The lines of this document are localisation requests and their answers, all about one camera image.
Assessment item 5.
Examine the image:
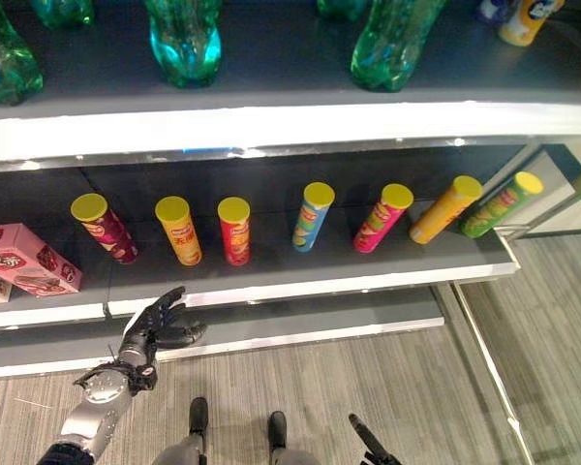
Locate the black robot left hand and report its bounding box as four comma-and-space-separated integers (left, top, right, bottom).
121, 285, 208, 354

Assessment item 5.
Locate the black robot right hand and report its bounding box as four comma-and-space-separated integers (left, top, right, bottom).
347, 412, 404, 465

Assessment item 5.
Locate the yellow chip can red print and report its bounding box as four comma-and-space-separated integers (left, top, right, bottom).
154, 195, 204, 267

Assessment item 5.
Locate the dark robot right foot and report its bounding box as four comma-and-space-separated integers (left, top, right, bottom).
267, 411, 289, 450

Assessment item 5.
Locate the dark robot foot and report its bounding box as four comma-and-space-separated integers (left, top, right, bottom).
267, 411, 289, 450
189, 396, 210, 437

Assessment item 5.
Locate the maroon chip can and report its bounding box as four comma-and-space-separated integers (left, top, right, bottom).
70, 192, 140, 265

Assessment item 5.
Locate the dark robot left foot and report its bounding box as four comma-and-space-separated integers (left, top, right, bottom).
189, 396, 210, 437

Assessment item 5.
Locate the empty grey shelf board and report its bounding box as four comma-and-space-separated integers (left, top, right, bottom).
0, 286, 446, 380

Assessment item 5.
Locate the silver robot left leg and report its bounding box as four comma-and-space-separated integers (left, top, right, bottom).
151, 432, 208, 465

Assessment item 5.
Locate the pink snack box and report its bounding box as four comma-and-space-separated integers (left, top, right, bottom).
0, 222, 85, 298

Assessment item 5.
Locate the grey shelf board with cans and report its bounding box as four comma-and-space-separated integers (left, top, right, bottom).
0, 196, 523, 332

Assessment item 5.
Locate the blue chip can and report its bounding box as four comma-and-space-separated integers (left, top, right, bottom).
290, 181, 337, 254

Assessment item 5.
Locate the pink chip can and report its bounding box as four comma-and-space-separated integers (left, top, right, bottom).
352, 182, 415, 255

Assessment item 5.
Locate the grey shelf board with bottles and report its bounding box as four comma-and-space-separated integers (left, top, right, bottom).
0, 0, 581, 169

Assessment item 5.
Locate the plain orange chip can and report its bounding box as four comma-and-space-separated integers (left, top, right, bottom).
408, 174, 484, 245

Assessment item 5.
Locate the green chip can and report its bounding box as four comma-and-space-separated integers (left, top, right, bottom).
458, 170, 545, 240

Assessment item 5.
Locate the green plastic bottle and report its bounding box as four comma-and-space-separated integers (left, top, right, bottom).
143, 0, 224, 90
350, 0, 449, 94
0, 0, 46, 107
28, 0, 96, 28

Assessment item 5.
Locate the yellow can blue logo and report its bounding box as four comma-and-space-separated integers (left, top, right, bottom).
496, 0, 566, 47

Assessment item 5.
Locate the blue white package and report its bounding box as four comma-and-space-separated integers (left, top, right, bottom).
477, 0, 515, 26

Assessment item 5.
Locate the metal shelf side frame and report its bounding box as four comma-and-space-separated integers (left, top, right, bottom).
433, 142, 581, 465

